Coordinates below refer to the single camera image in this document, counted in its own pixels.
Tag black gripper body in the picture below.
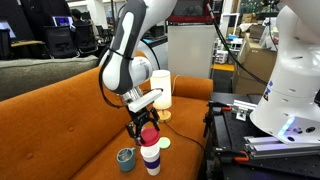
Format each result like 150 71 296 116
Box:
130 107 155 132

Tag pink cup lid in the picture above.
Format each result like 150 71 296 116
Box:
139 127 161 148

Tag pale green round lid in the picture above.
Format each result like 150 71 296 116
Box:
158 136 172 150

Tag orange fabric couch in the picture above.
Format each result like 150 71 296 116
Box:
0 66 214 180

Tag grey fabric couch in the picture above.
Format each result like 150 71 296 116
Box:
0 54 100 103

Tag white cup purple band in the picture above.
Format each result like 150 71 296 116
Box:
140 143 162 177

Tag blue ceramic mug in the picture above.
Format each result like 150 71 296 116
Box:
116 147 137 173

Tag white shade wooden table lamp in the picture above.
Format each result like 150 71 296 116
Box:
149 69 173 124

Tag black perforated robot table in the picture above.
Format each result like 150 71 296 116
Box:
203 92 320 180

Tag white cabinet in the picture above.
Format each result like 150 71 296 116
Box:
167 24 217 79

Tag white plastic storage container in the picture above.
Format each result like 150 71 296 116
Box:
214 49 230 65

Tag black mesh office chair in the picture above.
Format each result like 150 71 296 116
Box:
43 25 80 60
74 23 100 55

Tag red microwave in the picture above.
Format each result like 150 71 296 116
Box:
167 0 224 24

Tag large cardboard box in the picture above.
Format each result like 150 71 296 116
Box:
232 33 278 95

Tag aluminium extrusion rails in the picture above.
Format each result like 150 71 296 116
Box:
243 134 320 160

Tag seated person dark hair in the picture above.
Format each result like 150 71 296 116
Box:
68 8 88 27

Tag lit laptop screen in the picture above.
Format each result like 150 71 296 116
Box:
52 15 74 28

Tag small cardboard box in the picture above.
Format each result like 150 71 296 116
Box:
241 13 268 40

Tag wooden desk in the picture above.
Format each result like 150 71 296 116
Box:
9 39 46 48

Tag computer monitor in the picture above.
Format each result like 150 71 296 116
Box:
0 19 17 40

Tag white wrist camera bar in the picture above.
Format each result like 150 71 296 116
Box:
128 89 164 114

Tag black lamp power cable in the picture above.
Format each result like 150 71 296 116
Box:
163 120 206 152

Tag black clamp orange handle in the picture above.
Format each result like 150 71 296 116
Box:
214 147 251 164
207 100 233 113

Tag aluminium corner bracket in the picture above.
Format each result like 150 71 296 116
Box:
231 99 258 122

